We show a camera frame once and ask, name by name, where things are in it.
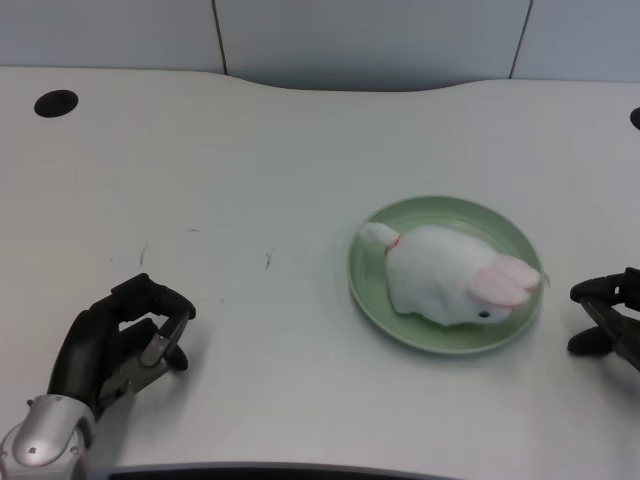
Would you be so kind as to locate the green round plate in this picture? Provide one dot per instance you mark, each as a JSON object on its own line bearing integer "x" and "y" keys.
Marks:
{"x": 370, "y": 280}

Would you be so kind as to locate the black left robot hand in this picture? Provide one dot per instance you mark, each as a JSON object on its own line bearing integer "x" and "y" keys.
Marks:
{"x": 110, "y": 345}

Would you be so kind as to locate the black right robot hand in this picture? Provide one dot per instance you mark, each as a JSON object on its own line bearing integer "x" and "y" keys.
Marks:
{"x": 612, "y": 315}

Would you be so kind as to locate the white plush rabbit doll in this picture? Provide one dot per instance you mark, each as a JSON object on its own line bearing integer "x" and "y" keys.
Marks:
{"x": 440, "y": 275}

